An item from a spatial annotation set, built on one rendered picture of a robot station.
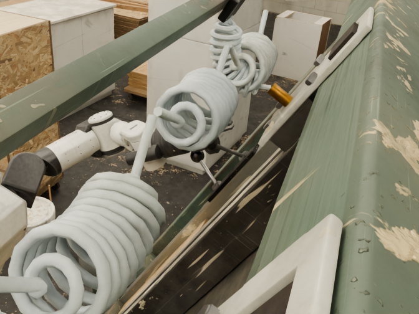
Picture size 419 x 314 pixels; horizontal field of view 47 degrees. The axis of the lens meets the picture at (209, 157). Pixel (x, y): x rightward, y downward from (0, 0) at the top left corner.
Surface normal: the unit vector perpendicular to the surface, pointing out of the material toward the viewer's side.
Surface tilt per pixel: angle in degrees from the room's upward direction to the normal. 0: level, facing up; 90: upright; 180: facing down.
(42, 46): 90
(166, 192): 0
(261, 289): 60
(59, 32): 90
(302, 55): 90
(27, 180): 37
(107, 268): 68
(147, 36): 30
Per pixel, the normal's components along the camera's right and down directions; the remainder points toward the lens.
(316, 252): -0.78, -0.62
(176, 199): 0.07, -0.86
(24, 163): 0.43, -0.43
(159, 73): -0.45, 0.41
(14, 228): 0.91, -0.12
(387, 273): 0.54, -0.64
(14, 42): 0.92, 0.25
